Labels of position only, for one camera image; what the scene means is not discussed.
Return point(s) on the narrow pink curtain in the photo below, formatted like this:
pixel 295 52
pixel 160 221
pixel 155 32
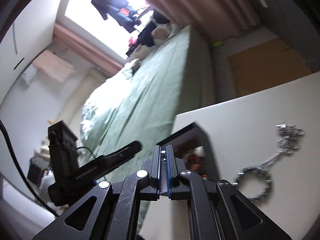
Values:
pixel 87 47

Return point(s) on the dark hanging clothes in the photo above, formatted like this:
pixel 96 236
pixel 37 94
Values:
pixel 115 7

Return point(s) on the white padded table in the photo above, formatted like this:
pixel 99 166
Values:
pixel 245 130

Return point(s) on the dark grey wardrobe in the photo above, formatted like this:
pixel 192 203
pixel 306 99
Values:
pixel 295 17

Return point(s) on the heap of clothes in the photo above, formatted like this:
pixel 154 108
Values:
pixel 152 35

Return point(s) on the wide pink curtain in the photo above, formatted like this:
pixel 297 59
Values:
pixel 200 2

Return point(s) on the flat brown cardboard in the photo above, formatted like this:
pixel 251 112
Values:
pixel 265 67

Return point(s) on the pale pink towel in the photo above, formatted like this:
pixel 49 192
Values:
pixel 53 66

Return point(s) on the dark bedside cabinet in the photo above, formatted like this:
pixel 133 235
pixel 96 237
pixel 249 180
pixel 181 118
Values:
pixel 37 172

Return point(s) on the beige headboard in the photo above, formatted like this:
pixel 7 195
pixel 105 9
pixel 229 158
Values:
pixel 87 92

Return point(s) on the small green floor item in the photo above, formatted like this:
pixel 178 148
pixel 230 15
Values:
pixel 217 44

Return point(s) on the green floral quilt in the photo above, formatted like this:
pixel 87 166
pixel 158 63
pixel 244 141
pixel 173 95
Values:
pixel 95 115

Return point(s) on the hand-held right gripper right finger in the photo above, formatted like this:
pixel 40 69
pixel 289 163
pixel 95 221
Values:
pixel 169 172

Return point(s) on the white wall socket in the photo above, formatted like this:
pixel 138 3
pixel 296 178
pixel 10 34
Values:
pixel 263 3

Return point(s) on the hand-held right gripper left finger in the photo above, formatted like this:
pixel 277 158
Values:
pixel 156 165

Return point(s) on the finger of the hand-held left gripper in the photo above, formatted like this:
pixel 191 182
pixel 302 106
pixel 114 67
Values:
pixel 125 152

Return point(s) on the bed with green sheet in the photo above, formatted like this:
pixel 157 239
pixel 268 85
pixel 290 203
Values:
pixel 150 85

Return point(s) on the white wall air conditioner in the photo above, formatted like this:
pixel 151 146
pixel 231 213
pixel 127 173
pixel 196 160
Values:
pixel 31 75

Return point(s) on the black square gift box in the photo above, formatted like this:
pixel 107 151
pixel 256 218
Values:
pixel 210 150

